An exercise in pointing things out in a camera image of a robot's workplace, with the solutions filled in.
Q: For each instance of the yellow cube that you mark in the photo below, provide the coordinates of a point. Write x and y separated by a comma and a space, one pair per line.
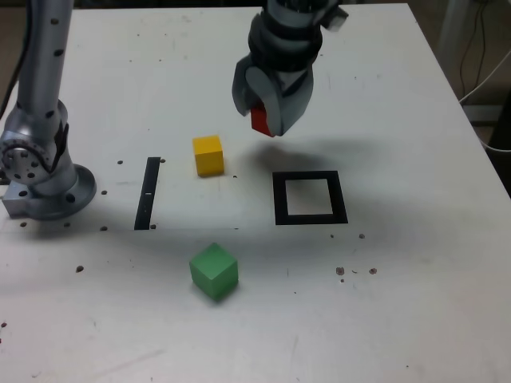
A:
208, 157

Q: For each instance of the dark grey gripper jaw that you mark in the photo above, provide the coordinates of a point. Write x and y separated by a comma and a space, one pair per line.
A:
239, 88

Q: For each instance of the black tape square outline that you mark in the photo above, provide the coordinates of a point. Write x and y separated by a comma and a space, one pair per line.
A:
279, 199

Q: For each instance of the green cube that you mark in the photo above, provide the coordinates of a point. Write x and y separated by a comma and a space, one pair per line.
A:
213, 271

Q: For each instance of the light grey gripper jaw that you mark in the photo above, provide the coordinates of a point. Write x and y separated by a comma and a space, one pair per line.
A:
293, 107

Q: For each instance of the red cube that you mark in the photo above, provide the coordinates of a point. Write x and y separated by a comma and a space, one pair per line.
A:
258, 117

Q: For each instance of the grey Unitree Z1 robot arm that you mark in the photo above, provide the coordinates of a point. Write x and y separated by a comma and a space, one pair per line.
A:
44, 80

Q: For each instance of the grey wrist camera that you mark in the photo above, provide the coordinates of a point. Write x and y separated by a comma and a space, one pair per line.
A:
335, 18

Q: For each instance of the black tape strip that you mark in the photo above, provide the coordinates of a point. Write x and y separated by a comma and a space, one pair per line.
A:
147, 191

